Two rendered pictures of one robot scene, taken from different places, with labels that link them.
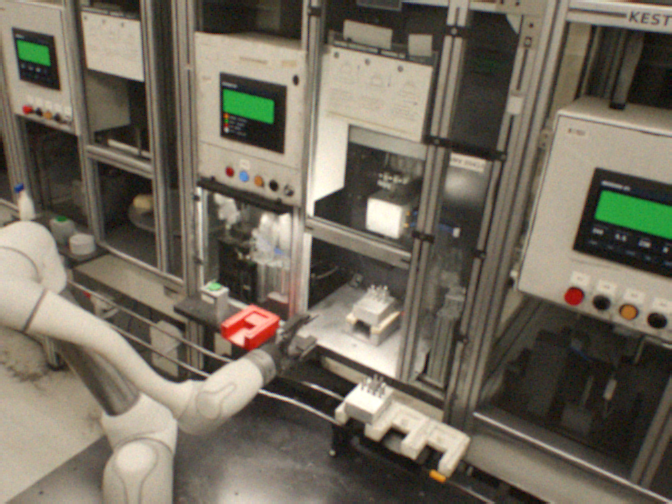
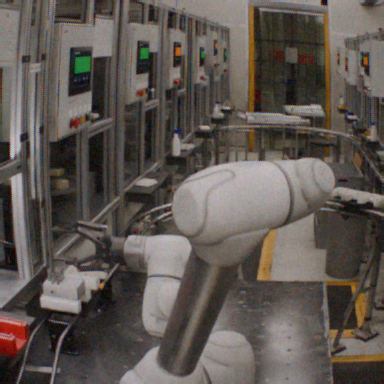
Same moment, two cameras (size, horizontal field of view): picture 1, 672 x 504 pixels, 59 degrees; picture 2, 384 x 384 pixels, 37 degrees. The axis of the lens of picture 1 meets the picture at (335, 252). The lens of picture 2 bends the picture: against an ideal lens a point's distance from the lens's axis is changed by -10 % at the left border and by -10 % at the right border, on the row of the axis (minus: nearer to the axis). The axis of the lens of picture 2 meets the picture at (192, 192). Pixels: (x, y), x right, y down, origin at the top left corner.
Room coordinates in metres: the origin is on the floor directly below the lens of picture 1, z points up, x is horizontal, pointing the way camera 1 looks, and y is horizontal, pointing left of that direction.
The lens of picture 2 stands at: (1.68, 1.72, 1.68)
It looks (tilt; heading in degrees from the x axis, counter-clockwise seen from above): 13 degrees down; 248
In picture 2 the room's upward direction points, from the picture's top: 1 degrees clockwise
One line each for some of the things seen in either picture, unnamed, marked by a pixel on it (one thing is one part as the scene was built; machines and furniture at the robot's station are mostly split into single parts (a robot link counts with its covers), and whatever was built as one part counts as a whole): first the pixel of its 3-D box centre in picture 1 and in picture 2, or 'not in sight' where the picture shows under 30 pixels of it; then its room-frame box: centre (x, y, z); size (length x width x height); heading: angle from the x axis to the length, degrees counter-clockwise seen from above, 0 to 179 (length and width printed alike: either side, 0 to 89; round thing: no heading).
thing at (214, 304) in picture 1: (216, 301); not in sight; (1.75, 0.40, 0.97); 0.08 x 0.08 x 0.12; 59
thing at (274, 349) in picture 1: (275, 355); (111, 249); (1.27, 0.14, 1.12); 0.09 x 0.07 x 0.08; 149
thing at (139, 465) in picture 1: (138, 484); (223, 368); (1.06, 0.45, 0.85); 0.18 x 0.16 x 0.22; 12
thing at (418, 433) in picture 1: (400, 434); (75, 293); (1.32, -0.23, 0.84); 0.36 x 0.14 x 0.10; 59
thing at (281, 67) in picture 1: (270, 114); not in sight; (1.89, 0.25, 1.60); 0.42 x 0.29 x 0.46; 59
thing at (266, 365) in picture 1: (257, 368); (136, 251); (1.21, 0.17, 1.12); 0.09 x 0.06 x 0.09; 59
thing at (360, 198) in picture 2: not in sight; (356, 201); (-0.49, -1.01, 0.84); 0.37 x 0.14 x 0.10; 117
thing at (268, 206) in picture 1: (241, 193); not in sight; (1.78, 0.32, 1.37); 0.36 x 0.04 x 0.04; 59
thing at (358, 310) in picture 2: not in sight; (331, 306); (-0.61, -1.32, 0.01); 1.00 x 0.55 x 0.01; 59
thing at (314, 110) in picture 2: not in sight; (304, 137); (-2.89, -5.41, 0.48); 0.84 x 0.58 x 0.97; 67
